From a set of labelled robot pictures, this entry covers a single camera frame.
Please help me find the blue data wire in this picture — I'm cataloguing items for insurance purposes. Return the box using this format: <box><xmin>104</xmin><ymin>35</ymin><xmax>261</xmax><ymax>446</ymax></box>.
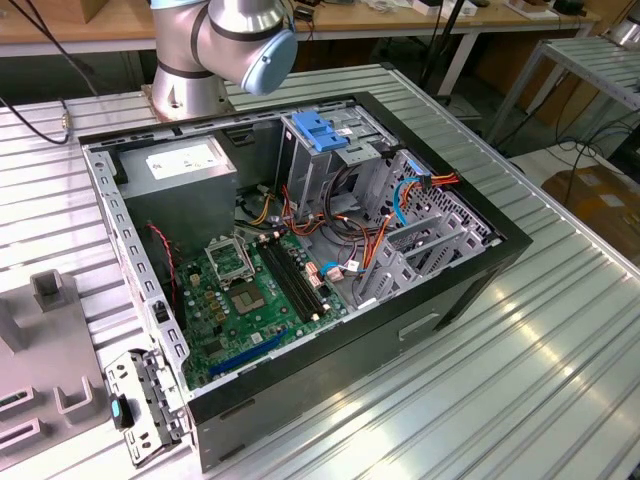
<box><xmin>392</xmin><ymin>159</ymin><xmax>431</xmax><ymax>229</ymax></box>

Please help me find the orange power wire with connector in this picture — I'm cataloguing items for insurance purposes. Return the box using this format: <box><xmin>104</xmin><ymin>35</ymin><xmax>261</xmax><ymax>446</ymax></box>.
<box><xmin>362</xmin><ymin>171</ymin><xmax>460</xmax><ymax>271</ymax></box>

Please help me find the grey metal disk bay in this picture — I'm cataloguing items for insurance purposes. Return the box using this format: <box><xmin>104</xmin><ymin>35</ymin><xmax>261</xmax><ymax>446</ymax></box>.
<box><xmin>349</xmin><ymin>149</ymin><xmax>504</xmax><ymax>309</ymax></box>

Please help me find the black RAM slot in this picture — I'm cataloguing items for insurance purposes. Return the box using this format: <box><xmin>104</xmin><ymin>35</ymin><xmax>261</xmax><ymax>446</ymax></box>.
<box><xmin>272</xmin><ymin>240</ymin><xmax>324</xmax><ymax>318</ymax></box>
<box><xmin>279</xmin><ymin>238</ymin><xmax>329</xmax><ymax>315</ymax></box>
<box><xmin>265</xmin><ymin>241</ymin><xmax>318</xmax><ymax>320</ymax></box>
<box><xmin>258</xmin><ymin>242</ymin><xmax>312</xmax><ymax>322</ymax></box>

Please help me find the grey metal drive cage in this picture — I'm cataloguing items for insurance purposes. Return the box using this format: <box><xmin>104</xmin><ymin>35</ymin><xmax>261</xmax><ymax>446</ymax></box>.
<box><xmin>274</xmin><ymin>102</ymin><xmax>401</xmax><ymax>221</ymax></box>

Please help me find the CPU socket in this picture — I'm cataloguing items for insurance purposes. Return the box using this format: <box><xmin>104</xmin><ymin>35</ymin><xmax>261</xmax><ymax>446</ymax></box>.
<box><xmin>227</xmin><ymin>280</ymin><xmax>270</xmax><ymax>317</ymax></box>

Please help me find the green motherboard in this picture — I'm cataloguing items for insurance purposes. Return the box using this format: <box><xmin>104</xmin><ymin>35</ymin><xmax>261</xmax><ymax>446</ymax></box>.
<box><xmin>174</xmin><ymin>232</ymin><xmax>351</xmax><ymax>391</ymax></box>

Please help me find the metal socket cover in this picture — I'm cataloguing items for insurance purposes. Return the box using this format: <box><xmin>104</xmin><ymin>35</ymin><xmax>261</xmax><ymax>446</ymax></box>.
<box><xmin>203</xmin><ymin>237</ymin><xmax>255</xmax><ymax>290</ymax></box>

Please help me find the blue plastic drive latch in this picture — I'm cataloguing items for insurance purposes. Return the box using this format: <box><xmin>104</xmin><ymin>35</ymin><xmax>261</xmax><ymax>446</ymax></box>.
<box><xmin>291</xmin><ymin>110</ymin><xmax>351</xmax><ymax>154</ymax></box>

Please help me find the black open PC case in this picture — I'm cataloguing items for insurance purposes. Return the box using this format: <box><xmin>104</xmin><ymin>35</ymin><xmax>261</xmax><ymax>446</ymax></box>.
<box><xmin>77</xmin><ymin>91</ymin><xmax>534</xmax><ymax>474</ymax></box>

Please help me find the blue expansion slot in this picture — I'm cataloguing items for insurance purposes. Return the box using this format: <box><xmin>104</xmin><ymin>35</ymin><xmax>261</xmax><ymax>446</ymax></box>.
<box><xmin>208</xmin><ymin>327</ymin><xmax>290</xmax><ymax>379</ymax></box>

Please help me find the grey power supply unit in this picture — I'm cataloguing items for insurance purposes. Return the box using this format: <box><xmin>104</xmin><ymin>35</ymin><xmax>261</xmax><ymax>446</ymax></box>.
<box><xmin>115</xmin><ymin>135</ymin><xmax>239</xmax><ymax>256</ymax></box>

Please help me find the black case fan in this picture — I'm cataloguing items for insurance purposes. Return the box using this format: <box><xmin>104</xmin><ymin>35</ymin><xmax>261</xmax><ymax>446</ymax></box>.
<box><xmin>144</xmin><ymin>223</ymin><xmax>181</xmax><ymax>324</ymax></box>

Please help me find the long wooden desk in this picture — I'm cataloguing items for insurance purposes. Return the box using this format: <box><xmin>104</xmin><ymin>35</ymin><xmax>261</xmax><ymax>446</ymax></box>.
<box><xmin>0</xmin><ymin>0</ymin><xmax>604</xmax><ymax>96</ymax></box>

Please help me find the black latch with blue tab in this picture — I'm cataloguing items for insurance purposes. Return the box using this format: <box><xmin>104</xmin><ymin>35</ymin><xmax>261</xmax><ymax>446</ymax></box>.
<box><xmin>108</xmin><ymin>392</ymin><xmax>136</xmax><ymax>431</ymax></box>

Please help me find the large brown cardboard box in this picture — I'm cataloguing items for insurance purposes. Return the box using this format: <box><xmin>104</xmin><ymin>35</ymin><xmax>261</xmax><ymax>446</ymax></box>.
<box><xmin>542</xmin><ymin>167</ymin><xmax>640</xmax><ymax>251</ymax></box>

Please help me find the grey parts rack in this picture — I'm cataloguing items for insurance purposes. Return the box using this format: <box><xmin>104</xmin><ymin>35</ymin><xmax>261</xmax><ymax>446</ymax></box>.
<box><xmin>0</xmin><ymin>269</ymin><xmax>110</xmax><ymax>457</ymax></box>

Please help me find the brown cardboard box on desk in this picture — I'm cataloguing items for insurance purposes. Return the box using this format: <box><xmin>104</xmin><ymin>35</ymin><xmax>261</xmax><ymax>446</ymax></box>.
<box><xmin>74</xmin><ymin>0</ymin><xmax>109</xmax><ymax>25</ymax></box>

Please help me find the silver metal drum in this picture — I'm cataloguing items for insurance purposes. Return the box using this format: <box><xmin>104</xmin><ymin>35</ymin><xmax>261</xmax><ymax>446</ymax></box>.
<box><xmin>602</xmin><ymin>18</ymin><xmax>640</xmax><ymax>49</ymax></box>

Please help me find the red black wire bundle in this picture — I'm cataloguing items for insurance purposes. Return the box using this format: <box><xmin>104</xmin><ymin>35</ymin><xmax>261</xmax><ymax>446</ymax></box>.
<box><xmin>280</xmin><ymin>183</ymin><xmax>374</xmax><ymax>247</ymax></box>

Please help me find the short blue wire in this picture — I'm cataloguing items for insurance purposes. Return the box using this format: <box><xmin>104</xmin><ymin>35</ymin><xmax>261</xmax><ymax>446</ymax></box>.
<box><xmin>318</xmin><ymin>260</ymin><xmax>362</xmax><ymax>283</ymax></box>

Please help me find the yellow orange wire bundle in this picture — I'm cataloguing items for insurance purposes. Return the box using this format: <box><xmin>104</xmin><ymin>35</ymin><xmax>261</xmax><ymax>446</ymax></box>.
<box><xmin>247</xmin><ymin>193</ymin><xmax>277</xmax><ymax>227</ymax></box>

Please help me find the grey metal slot bracket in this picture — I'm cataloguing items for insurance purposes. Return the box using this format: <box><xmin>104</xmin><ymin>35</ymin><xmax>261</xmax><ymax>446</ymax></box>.
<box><xmin>103</xmin><ymin>349</ymin><xmax>194</xmax><ymax>469</ymax></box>

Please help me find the black cable with metal connector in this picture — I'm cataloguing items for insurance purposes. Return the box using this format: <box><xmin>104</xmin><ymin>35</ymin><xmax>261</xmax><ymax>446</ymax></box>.
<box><xmin>0</xmin><ymin>0</ymin><xmax>99</xmax><ymax>146</ymax></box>

